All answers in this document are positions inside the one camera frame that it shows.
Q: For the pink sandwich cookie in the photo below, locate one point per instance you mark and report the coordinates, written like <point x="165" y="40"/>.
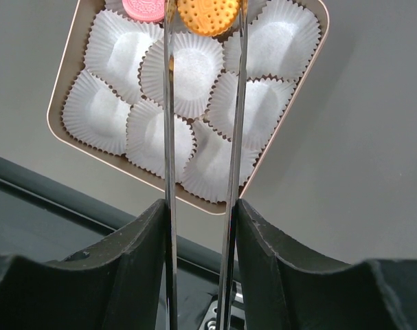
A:
<point x="150" y="11"/>

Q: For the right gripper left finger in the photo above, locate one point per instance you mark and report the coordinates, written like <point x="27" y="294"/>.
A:
<point x="112" y="284"/>

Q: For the metal tongs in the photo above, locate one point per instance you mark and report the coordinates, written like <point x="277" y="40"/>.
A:
<point x="226" y="276"/>

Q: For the white paper cup centre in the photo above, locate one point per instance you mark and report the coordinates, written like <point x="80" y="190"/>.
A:
<point x="198" y="62"/>

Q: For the white paper cup lower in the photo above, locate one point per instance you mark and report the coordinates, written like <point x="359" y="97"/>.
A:
<point x="145" y="139"/>

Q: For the white paper cup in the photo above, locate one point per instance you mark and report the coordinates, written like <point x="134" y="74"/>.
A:
<point x="115" y="50"/>
<point x="198" y="62"/>
<point x="145" y="139"/>

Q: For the round orange biscuit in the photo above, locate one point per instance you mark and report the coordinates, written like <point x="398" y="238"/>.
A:
<point x="208" y="17"/>

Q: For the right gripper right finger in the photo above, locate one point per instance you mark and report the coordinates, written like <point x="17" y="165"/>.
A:
<point x="287" y="285"/>

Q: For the gold cookie tin box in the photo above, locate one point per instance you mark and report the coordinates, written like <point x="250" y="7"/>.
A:
<point x="108" y="99"/>

